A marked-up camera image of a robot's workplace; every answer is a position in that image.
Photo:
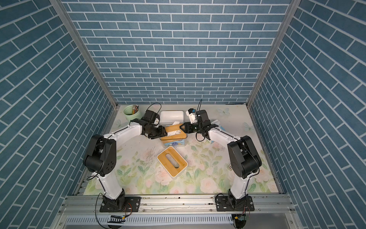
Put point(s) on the green pencil cup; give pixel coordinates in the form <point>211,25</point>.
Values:
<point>127,111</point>

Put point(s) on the aluminium mounting rail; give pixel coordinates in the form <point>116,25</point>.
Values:
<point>180,204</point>

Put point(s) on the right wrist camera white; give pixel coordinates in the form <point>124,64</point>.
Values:
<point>191,113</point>

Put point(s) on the bamboo lid with slot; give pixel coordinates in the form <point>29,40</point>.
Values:
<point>174,132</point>

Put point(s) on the blue tissue pack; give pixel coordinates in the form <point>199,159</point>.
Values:
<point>216,122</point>
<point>175,131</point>

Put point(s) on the bundle of coloured pencils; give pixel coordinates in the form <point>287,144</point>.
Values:
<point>135,109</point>

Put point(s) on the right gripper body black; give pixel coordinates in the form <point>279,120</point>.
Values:
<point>197,129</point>

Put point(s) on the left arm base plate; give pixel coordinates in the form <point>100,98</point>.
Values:
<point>122,204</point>

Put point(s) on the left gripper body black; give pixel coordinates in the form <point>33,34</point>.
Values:
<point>156,132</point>

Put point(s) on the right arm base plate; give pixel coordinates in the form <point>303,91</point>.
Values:
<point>229,203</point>

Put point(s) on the clear plastic tissue box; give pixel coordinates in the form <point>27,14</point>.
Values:
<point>173,141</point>

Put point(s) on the white box with bamboo lid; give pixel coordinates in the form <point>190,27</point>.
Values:
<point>172,161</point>

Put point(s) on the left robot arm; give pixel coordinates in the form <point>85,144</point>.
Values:
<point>101,157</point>

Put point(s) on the white plastic box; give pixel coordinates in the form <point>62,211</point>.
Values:
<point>171,117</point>

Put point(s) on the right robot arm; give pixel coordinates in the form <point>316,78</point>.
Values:
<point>244,158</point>

